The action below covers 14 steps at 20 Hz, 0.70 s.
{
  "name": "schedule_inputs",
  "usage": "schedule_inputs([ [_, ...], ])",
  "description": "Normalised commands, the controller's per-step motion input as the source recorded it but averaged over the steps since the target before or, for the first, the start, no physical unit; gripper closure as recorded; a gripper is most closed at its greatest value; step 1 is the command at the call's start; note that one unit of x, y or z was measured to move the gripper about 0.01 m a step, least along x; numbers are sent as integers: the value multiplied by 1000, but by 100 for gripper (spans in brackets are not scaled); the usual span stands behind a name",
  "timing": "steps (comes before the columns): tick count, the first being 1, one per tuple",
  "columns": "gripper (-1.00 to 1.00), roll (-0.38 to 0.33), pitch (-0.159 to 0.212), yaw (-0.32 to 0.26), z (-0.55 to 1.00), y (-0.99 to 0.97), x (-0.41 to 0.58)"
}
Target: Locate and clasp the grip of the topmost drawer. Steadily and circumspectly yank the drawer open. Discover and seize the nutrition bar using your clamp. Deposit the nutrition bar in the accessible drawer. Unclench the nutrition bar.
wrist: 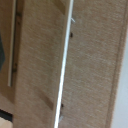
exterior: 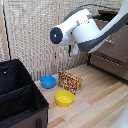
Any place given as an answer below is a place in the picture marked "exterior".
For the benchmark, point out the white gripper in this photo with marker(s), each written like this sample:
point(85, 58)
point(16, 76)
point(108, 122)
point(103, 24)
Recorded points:
point(74, 50)

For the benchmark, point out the yellow red snack box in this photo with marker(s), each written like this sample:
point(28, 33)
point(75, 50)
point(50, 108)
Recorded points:
point(70, 82)

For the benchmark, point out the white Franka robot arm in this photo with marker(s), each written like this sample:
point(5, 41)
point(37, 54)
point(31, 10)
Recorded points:
point(83, 28)

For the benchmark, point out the dark wooden drawer cabinet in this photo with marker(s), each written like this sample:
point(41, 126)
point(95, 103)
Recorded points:
point(106, 13)

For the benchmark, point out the blue bowl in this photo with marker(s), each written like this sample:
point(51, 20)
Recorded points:
point(48, 81)

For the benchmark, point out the yellow bowl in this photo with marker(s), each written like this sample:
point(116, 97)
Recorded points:
point(64, 98)

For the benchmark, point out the black fabric storage bin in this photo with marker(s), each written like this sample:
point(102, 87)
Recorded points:
point(16, 96)

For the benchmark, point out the wooden screen post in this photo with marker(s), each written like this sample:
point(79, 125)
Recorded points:
point(3, 30)

